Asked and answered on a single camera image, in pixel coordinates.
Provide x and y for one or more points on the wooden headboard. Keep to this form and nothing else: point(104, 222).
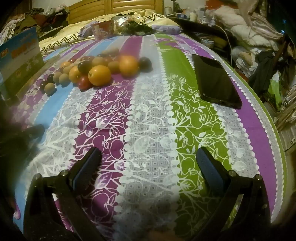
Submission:
point(111, 8)

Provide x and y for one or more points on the black smartphone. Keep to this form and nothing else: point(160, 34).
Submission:
point(216, 81)

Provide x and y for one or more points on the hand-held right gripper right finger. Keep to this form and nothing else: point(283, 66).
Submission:
point(209, 169)

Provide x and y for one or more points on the pile of dark clothes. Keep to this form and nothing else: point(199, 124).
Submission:
point(34, 20)

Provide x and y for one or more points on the striped floral bedsheet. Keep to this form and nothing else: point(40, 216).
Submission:
point(150, 129)

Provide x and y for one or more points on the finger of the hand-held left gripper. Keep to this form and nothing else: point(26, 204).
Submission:
point(34, 132)

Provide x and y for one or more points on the cluster of bottles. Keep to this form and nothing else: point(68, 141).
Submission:
point(192, 12)

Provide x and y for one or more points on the red plum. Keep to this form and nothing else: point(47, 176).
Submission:
point(84, 83)

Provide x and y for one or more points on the dark green leafy bunch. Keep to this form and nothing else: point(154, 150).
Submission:
point(136, 29)

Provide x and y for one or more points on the pile of pale clothes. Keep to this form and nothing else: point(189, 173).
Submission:
point(249, 25)

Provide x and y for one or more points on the ripe orange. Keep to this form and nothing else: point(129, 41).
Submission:
point(100, 75)
point(74, 74)
point(128, 66)

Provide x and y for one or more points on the clear plastic bag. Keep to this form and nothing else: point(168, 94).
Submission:
point(124, 19)

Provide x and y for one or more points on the purple patterned packet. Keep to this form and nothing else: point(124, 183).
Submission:
point(86, 30)
point(166, 29)

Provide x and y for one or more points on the dark plum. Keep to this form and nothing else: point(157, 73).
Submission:
point(50, 77)
point(84, 66)
point(43, 86)
point(144, 63)

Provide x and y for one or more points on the blue cardboard box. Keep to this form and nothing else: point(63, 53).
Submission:
point(19, 61)

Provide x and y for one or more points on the pink printed box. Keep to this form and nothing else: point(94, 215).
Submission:
point(103, 29)

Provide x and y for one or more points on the black garment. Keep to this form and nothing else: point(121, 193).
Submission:
point(266, 67)

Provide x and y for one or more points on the cream zigzag quilt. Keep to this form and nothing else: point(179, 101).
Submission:
point(69, 37)

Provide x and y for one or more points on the pile of assorted fruit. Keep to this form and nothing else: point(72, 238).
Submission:
point(50, 89)

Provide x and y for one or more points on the green plastic bag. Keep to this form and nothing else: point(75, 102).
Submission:
point(275, 89)

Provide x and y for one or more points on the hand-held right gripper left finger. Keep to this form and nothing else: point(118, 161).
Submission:
point(86, 167)

